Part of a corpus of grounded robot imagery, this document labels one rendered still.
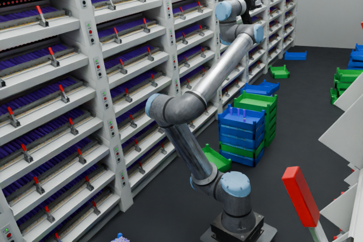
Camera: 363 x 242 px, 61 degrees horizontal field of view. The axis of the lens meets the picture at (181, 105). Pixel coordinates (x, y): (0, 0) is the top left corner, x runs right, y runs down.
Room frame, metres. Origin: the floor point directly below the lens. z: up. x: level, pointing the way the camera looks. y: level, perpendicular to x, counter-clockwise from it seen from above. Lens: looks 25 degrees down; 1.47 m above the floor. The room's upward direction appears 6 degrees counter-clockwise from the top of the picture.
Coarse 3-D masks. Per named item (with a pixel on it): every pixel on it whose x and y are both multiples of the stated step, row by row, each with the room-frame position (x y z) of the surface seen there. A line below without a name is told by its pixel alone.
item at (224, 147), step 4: (220, 144) 2.05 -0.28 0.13; (260, 144) 1.99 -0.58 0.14; (220, 148) 2.06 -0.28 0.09; (224, 148) 2.04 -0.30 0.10; (228, 148) 2.01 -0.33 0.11; (232, 148) 1.99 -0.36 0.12; (236, 148) 1.98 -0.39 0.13; (260, 148) 1.98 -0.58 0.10; (232, 152) 2.00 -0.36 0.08; (236, 152) 1.98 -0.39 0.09; (240, 152) 1.96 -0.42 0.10; (244, 152) 1.94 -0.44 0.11; (248, 152) 1.92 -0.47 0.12; (252, 152) 1.90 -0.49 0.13; (256, 152) 1.91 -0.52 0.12; (248, 156) 1.92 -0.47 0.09; (252, 156) 1.90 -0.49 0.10; (256, 156) 1.91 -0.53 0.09
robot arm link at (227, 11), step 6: (228, 0) 1.62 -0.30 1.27; (234, 0) 1.63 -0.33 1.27; (216, 6) 1.60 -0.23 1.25; (222, 6) 1.57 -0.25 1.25; (228, 6) 1.56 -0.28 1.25; (234, 6) 1.59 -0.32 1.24; (240, 6) 1.62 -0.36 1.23; (216, 12) 1.59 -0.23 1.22; (222, 12) 1.57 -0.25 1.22; (228, 12) 1.55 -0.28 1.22; (234, 12) 1.58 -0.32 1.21; (240, 12) 1.63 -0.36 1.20; (222, 18) 1.56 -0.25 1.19; (228, 18) 1.56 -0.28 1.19; (234, 18) 1.58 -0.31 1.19
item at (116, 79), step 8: (152, 40) 2.20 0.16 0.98; (128, 48) 2.05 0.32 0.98; (160, 48) 2.14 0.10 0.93; (168, 48) 2.13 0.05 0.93; (160, 56) 2.07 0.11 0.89; (168, 56) 2.13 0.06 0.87; (136, 64) 1.91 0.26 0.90; (144, 64) 1.92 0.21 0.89; (152, 64) 1.98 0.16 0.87; (112, 72) 1.76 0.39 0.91; (128, 72) 1.79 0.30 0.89; (136, 72) 1.84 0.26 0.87; (112, 80) 1.68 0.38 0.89; (120, 80) 1.72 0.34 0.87
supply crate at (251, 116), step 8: (224, 112) 2.15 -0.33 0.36; (232, 112) 2.20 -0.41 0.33; (240, 112) 2.16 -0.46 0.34; (248, 112) 2.12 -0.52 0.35; (256, 112) 2.09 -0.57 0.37; (264, 112) 2.04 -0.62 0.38; (224, 120) 2.03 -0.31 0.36; (232, 120) 1.99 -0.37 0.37; (240, 120) 2.06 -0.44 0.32; (248, 120) 2.05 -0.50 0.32; (256, 120) 2.03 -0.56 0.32; (248, 128) 1.92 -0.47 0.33; (256, 128) 1.90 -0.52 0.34
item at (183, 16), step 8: (184, 0) 2.66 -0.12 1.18; (192, 0) 2.76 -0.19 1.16; (200, 0) 2.77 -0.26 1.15; (176, 8) 2.51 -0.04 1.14; (184, 8) 2.54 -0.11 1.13; (192, 8) 2.56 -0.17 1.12; (200, 8) 2.57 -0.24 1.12; (208, 8) 2.72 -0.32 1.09; (176, 16) 2.35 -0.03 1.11; (184, 16) 2.35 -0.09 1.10; (192, 16) 2.45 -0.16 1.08; (200, 16) 2.53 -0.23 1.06; (176, 24) 2.24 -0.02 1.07; (184, 24) 2.34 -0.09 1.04
